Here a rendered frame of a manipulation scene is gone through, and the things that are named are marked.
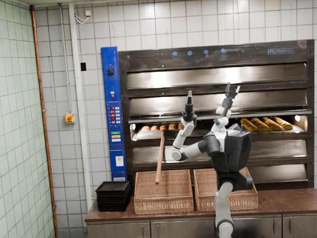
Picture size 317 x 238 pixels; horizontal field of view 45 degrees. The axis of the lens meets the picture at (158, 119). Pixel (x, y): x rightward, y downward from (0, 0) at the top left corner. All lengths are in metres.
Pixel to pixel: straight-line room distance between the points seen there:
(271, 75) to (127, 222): 2.00
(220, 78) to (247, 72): 0.28
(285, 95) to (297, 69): 0.28
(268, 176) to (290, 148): 0.37
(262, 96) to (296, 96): 0.33
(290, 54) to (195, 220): 1.87
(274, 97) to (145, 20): 1.50
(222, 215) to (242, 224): 0.51
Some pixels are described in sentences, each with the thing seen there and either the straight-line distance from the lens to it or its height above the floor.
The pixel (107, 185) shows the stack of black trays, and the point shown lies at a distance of 3.98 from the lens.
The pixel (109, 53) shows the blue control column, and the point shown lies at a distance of 3.93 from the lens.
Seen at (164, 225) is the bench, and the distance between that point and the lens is 3.70.
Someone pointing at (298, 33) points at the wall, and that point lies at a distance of 4.10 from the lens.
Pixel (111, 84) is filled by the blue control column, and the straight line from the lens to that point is 3.94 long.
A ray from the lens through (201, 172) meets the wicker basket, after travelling 4.05.
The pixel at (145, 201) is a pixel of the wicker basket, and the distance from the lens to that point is 3.67.
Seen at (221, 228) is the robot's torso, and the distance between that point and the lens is 3.27.
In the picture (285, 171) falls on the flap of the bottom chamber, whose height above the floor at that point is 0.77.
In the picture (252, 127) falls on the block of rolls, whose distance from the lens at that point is 4.23.
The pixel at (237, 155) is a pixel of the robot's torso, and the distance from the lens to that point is 3.01.
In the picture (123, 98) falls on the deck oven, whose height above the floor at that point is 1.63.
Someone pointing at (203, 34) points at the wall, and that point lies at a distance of 3.93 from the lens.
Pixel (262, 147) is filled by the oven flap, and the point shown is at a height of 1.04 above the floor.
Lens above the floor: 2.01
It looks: 9 degrees down
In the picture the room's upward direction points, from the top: 3 degrees counter-clockwise
